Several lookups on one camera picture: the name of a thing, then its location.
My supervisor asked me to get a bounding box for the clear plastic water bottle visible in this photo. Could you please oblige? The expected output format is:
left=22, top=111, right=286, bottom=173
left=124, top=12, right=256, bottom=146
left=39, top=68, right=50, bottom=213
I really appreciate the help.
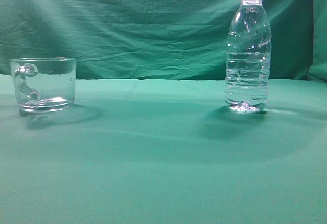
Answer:
left=225, top=0, right=272, bottom=113

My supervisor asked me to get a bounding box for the green table cloth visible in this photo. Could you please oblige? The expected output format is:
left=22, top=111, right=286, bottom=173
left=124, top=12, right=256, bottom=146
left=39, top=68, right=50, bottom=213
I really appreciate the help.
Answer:
left=1, top=75, right=326, bottom=223

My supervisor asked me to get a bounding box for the green backdrop cloth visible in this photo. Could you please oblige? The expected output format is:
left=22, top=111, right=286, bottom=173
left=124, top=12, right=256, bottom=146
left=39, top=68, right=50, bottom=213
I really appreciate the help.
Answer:
left=1, top=0, right=326, bottom=81

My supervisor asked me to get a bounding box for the clear glass mug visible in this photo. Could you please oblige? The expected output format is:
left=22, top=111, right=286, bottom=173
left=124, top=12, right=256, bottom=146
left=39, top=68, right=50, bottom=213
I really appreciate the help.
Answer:
left=10, top=57, right=77, bottom=113

